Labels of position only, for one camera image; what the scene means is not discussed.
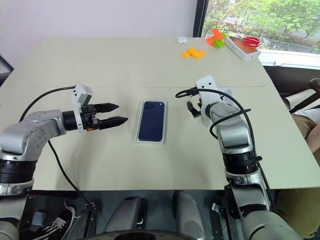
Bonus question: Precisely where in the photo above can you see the black white-striped sneaker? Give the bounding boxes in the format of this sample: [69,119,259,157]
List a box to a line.
[41,206,81,240]

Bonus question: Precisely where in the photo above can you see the red-handled scissors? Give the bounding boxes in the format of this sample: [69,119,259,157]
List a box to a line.
[231,35,262,48]

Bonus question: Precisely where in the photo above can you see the green toy block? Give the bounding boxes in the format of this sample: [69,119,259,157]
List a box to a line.
[212,33,228,49]

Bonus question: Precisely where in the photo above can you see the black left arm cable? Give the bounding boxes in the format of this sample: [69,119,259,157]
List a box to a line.
[18,85,97,226]

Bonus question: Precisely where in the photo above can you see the black window frame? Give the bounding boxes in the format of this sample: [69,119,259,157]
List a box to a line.
[192,0,210,38]

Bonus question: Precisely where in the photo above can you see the yellow toy blocks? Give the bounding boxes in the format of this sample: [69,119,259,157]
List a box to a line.
[181,47,206,61]

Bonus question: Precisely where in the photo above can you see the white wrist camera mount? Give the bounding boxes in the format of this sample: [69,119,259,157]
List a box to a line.
[195,74,222,127]
[70,83,94,133]

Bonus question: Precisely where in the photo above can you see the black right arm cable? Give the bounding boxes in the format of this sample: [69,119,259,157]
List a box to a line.
[175,86,276,213]

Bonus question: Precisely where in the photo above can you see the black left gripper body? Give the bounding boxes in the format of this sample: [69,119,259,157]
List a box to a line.
[81,104,101,132]

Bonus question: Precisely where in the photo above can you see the dark blue smartphone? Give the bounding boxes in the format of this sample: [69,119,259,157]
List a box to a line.
[138,99,167,142]

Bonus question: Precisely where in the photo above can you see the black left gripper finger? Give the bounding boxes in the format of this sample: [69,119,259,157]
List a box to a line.
[94,102,120,113]
[98,116,129,131]

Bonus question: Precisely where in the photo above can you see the orange toy block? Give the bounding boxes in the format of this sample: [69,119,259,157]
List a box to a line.
[206,28,225,46]

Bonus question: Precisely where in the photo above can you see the black metal table bracket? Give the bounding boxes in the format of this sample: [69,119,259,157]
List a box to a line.
[83,201,97,240]
[211,202,238,240]

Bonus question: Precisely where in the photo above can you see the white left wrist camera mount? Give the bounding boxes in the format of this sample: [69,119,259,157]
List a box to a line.
[70,83,94,133]

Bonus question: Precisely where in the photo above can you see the blue-grey rectangular block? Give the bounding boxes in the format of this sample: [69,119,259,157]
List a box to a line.
[32,211,47,227]

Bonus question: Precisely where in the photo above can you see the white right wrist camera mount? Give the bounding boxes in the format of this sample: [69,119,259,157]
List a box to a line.
[195,74,222,127]

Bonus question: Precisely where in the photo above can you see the white window sill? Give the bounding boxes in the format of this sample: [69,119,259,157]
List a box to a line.
[258,49,320,70]

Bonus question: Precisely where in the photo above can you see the person's beige-trousered leg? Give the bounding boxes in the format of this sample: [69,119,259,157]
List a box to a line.
[274,107,320,238]

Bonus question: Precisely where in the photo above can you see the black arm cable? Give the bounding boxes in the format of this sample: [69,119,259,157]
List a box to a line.
[175,86,276,213]
[18,85,97,226]

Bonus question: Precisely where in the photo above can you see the white flat tray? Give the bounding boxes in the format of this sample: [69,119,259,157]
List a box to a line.
[224,36,261,61]

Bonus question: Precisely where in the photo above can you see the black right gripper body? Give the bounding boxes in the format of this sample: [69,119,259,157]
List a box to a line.
[186,96,203,119]

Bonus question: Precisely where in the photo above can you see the black office chair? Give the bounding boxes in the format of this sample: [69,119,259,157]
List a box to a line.
[282,77,320,113]

